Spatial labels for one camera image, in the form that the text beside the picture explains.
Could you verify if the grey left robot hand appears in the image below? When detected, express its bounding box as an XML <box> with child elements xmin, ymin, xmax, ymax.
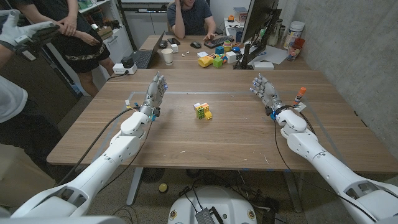
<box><xmin>139</xmin><ymin>72</ymin><xmax>168</xmax><ymax>118</ymax></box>

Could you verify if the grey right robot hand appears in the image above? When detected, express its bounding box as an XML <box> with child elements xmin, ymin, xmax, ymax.
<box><xmin>249</xmin><ymin>73</ymin><xmax>285</xmax><ymax>117</ymax></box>

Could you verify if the black monitor on arm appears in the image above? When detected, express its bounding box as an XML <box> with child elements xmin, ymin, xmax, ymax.
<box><xmin>241</xmin><ymin>0</ymin><xmax>282</xmax><ymax>70</ymax></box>

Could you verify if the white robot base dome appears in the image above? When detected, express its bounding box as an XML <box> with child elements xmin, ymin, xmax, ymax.
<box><xmin>167</xmin><ymin>185</ymin><xmax>258</xmax><ymax>224</ymax></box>

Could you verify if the orange capped glue stick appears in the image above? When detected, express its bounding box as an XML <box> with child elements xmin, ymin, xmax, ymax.
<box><xmin>293</xmin><ymin>86</ymin><xmax>307</xmax><ymax>106</ymax></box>

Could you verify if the colourful lego brick stack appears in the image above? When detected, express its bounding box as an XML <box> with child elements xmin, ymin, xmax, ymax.
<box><xmin>193</xmin><ymin>102</ymin><xmax>213</xmax><ymax>121</ymax></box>

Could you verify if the black laptop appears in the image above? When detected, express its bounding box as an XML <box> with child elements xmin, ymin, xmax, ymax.
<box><xmin>129</xmin><ymin>30</ymin><xmax>165</xmax><ymax>70</ymax></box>

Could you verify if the white paper cup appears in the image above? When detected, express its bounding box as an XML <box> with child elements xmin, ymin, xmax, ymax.
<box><xmin>160</xmin><ymin>48</ymin><xmax>174</xmax><ymax>66</ymax></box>

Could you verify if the white paper sheet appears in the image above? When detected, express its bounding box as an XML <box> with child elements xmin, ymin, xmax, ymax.
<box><xmin>248</xmin><ymin>45</ymin><xmax>287</xmax><ymax>65</ymax></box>

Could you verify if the white power strip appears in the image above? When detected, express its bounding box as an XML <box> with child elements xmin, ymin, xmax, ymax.
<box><xmin>112</xmin><ymin>63</ymin><xmax>138</xmax><ymax>75</ymax></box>

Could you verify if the red snack cup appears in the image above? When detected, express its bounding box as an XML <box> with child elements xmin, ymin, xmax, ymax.
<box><xmin>286</xmin><ymin>37</ymin><xmax>306</xmax><ymax>62</ymax></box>

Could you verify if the yellow toy cup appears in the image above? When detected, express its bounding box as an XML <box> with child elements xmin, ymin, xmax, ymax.
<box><xmin>197</xmin><ymin>55</ymin><xmax>215</xmax><ymax>68</ymax></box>

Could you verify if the steel drink bottle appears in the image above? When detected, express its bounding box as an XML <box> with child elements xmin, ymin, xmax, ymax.
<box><xmin>269</xmin><ymin>18</ymin><xmax>283</xmax><ymax>47</ymax></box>

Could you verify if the white drawer cabinet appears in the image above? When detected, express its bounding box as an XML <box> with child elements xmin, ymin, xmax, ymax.
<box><xmin>77</xmin><ymin>0</ymin><xmax>134</xmax><ymax>91</ymax></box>

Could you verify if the white and yellow box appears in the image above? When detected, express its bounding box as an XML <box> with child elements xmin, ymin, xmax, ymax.
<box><xmin>282</xmin><ymin>21</ymin><xmax>305</xmax><ymax>50</ymax></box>

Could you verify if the black keyboard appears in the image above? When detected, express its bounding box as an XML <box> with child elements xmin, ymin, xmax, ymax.
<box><xmin>203</xmin><ymin>35</ymin><xmax>234</xmax><ymax>49</ymax></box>

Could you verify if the cardboard box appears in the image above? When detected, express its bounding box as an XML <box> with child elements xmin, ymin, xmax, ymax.
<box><xmin>96</xmin><ymin>26</ymin><xmax>114</xmax><ymax>40</ymax></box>

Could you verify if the black floor fan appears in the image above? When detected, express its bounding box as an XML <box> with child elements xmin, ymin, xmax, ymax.
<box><xmin>141</xmin><ymin>167</ymin><xmax>165</xmax><ymax>184</ymax></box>

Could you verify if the clear plastic storage box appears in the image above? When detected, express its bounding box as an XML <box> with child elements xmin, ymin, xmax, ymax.
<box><xmin>233</xmin><ymin>6</ymin><xmax>248</xmax><ymax>23</ymax></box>

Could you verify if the seated person in dark shirt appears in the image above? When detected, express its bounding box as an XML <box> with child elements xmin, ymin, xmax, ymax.
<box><xmin>166</xmin><ymin>0</ymin><xmax>218</xmax><ymax>41</ymax></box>

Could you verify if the standing person in black clothes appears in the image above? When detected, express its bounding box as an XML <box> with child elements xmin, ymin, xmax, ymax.
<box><xmin>9</xmin><ymin>0</ymin><xmax>116</xmax><ymax>97</ymax></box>

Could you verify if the grey table leg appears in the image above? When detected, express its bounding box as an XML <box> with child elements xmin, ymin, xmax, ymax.
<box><xmin>126</xmin><ymin>167</ymin><xmax>144</xmax><ymax>206</ymax></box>
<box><xmin>283</xmin><ymin>170</ymin><xmax>303</xmax><ymax>213</ymax></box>

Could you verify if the grey finned electronics box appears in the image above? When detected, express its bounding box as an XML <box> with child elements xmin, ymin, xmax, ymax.
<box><xmin>195</xmin><ymin>207</ymin><xmax>224</xmax><ymax>224</ymax></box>

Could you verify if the person in white shirt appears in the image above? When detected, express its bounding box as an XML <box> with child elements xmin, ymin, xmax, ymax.
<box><xmin>0</xmin><ymin>43</ymin><xmax>63</xmax><ymax>178</ymax></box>

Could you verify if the white motion capture glove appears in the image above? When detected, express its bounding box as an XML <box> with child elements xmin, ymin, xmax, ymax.
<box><xmin>0</xmin><ymin>9</ymin><xmax>60</xmax><ymax>62</ymax></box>

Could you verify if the white robot torso edge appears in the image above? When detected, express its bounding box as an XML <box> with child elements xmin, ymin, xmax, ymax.
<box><xmin>0</xmin><ymin>215</ymin><xmax>127</xmax><ymax>224</ymax></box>

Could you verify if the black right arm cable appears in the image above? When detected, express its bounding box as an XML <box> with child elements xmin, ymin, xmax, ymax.
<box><xmin>273</xmin><ymin>119</ymin><xmax>377</xmax><ymax>223</ymax></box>

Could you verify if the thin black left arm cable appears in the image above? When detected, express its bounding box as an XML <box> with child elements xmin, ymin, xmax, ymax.
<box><xmin>98</xmin><ymin>121</ymin><xmax>153</xmax><ymax>194</ymax></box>

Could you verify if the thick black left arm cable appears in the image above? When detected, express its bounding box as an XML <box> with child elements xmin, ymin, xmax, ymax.
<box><xmin>57</xmin><ymin>106</ymin><xmax>139</xmax><ymax>187</ymax></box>

